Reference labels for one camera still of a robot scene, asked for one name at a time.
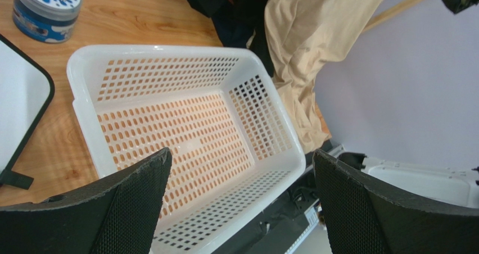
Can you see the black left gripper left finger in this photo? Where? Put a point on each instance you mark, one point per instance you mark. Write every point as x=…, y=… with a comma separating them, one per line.
x=116, y=214

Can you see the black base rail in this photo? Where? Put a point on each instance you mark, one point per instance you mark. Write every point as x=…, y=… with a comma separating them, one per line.
x=277, y=227

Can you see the wooden clothes rack frame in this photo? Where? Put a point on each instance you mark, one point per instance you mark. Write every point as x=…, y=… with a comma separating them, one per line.
x=390, y=13

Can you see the white plastic perforated basket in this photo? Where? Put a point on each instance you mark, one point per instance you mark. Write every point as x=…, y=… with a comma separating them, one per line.
x=234, y=147

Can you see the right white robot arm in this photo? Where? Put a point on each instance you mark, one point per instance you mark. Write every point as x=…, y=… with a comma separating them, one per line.
x=410, y=102

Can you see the white board black frame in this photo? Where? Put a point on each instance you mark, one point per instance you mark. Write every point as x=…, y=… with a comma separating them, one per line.
x=26, y=91

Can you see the black daisy print t shirt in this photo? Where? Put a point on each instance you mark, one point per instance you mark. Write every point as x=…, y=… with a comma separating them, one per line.
x=239, y=24

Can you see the beige t shirt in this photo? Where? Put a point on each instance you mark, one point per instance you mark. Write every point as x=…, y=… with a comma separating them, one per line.
x=302, y=36

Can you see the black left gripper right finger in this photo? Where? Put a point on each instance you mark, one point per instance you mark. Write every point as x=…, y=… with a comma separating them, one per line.
x=366, y=215

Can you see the blue white round tin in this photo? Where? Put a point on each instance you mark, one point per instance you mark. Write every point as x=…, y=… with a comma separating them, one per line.
x=47, y=21

